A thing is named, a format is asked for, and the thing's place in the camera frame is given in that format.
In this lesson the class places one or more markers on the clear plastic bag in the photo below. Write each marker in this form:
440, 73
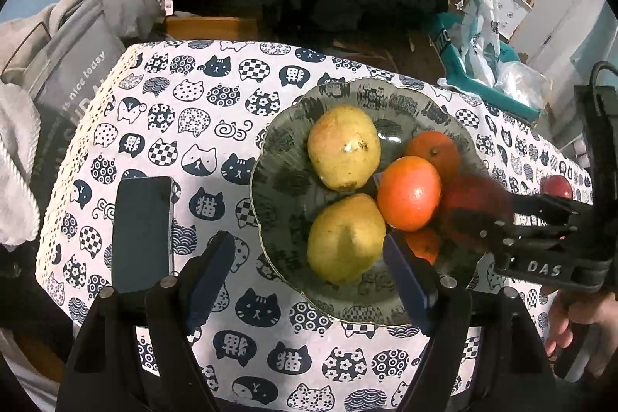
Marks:
524, 84

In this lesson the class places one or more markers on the small orange with stem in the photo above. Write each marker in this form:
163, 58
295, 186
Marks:
437, 151

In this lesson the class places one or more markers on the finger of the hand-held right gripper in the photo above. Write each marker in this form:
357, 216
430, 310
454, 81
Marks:
521, 234
550, 203

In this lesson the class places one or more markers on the red apple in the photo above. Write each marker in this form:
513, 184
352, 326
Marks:
556, 187
470, 199

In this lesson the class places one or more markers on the white towel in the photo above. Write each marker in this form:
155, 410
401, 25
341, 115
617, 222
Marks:
14, 151

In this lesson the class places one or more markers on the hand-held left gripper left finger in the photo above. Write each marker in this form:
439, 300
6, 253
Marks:
212, 267

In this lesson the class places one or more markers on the grey printed bag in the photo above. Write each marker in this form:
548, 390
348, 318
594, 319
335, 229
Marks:
72, 69

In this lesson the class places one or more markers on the person's right hand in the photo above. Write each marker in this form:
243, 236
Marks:
560, 320

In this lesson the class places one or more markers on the low wooden cabinet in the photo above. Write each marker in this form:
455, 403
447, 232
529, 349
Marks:
212, 26

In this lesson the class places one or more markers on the green patterned plate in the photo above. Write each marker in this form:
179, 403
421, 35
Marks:
285, 180

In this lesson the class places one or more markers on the white printed storage box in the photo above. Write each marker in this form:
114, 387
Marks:
514, 11

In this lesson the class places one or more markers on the black smartphone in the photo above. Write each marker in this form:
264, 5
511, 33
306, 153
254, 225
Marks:
142, 233

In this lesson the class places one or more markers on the large orange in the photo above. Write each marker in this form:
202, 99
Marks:
409, 192

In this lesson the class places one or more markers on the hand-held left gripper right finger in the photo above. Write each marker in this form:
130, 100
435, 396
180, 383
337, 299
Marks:
405, 277

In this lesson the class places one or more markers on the cat print tablecloth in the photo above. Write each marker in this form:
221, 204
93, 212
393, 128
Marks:
193, 103

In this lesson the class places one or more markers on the small pink item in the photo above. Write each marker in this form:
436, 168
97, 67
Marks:
166, 4

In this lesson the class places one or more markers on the teal plastic bin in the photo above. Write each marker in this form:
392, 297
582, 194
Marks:
454, 59

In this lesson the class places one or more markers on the yellow-green pear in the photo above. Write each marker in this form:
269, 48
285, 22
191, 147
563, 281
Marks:
343, 146
345, 238

